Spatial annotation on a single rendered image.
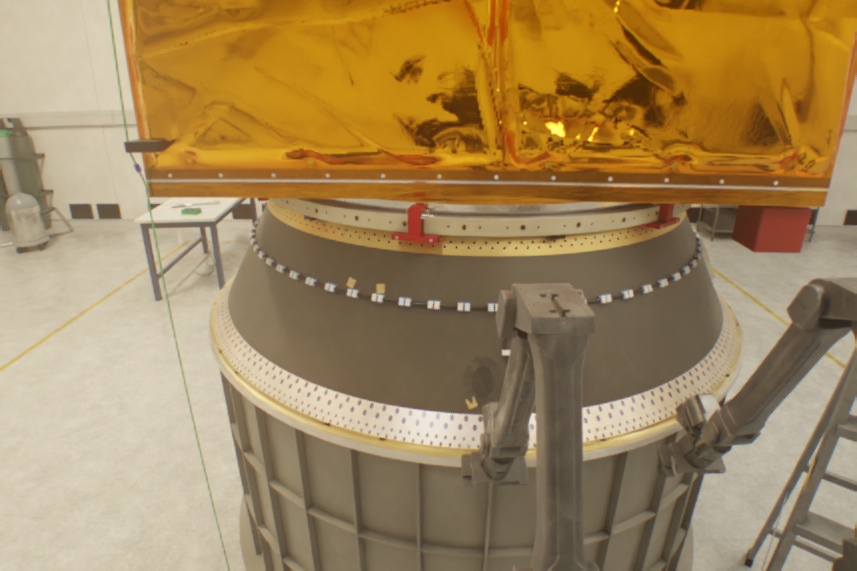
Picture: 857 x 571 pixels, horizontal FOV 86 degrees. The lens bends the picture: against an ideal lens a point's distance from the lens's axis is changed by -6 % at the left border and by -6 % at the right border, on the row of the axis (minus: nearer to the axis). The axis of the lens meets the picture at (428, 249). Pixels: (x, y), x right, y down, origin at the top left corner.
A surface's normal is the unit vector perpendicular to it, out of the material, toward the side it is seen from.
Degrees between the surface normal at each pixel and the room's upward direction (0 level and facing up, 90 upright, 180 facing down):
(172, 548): 0
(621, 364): 62
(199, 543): 0
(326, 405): 43
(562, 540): 67
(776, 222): 90
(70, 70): 90
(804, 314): 90
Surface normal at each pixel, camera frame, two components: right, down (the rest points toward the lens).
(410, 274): -0.25, -0.15
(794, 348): -1.00, 0.04
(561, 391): 0.03, -0.07
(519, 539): 0.08, 0.33
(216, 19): -0.07, 0.20
